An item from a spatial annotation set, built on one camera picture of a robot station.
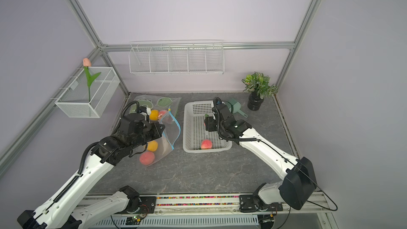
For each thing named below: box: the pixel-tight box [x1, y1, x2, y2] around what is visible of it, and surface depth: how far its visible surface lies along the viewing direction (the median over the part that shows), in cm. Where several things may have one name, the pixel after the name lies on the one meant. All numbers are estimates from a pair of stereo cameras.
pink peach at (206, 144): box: [200, 138, 213, 150], surface depth 88 cm
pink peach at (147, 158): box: [139, 151, 156, 166], surface depth 83 cm
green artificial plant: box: [241, 71, 279, 100], surface depth 93 cm
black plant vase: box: [247, 91, 265, 111], surface depth 107 cm
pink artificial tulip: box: [82, 57, 102, 103], surface depth 81 cm
